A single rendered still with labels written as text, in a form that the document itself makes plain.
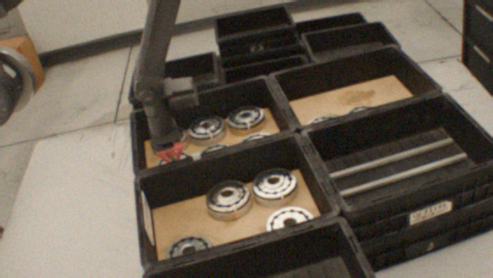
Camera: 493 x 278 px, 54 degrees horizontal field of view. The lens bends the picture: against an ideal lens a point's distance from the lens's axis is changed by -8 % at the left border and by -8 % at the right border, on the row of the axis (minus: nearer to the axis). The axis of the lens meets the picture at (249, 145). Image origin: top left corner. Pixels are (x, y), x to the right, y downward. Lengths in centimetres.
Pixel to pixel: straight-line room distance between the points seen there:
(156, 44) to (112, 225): 62
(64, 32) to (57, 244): 293
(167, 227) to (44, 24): 322
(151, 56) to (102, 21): 311
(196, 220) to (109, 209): 40
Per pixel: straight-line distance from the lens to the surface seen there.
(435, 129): 140
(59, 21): 424
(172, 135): 124
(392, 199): 105
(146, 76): 110
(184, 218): 123
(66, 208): 162
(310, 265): 107
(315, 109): 149
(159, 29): 102
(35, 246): 155
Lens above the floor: 165
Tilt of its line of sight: 36 degrees down
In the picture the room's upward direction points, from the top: 12 degrees counter-clockwise
